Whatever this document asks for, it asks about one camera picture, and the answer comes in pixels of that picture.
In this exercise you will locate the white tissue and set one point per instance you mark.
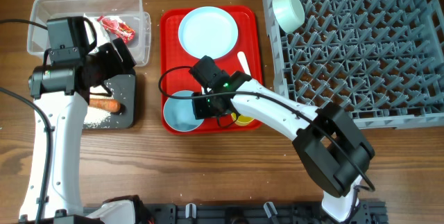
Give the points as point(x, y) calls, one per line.
point(102, 34)

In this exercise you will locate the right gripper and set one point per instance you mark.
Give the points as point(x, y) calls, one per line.
point(200, 111)

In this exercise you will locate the light blue bowl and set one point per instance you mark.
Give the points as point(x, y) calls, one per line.
point(179, 115)

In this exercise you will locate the yellow plastic cup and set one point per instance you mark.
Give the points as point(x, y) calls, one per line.
point(241, 120)

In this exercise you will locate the light green bowl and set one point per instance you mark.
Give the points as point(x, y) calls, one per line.
point(290, 14)

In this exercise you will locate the white plastic spoon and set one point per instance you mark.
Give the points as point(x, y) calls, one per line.
point(243, 62)

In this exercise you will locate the light blue plate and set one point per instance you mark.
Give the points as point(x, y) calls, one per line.
point(208, 31)

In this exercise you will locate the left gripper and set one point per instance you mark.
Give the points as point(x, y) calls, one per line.
point(115, 65)

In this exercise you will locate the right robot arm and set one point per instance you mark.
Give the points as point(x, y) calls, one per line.
point(332, 149)

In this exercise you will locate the grey dishwasher rack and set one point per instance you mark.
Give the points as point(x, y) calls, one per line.
point(381, 60)

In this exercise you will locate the white rice pile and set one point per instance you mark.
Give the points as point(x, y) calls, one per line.
point(95, 116)

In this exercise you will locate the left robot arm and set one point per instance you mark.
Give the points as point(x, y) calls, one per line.
point(60, 93)

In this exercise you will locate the black waste tray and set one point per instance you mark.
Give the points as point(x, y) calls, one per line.
point(123, 88)

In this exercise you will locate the clear plastic bin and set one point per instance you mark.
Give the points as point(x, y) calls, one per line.
point(130, 12)

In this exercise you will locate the orange carrot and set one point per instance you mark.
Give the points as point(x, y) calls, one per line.
point(109, 105)

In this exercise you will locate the red snack wrapper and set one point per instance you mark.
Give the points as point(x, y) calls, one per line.
point(118, 27)

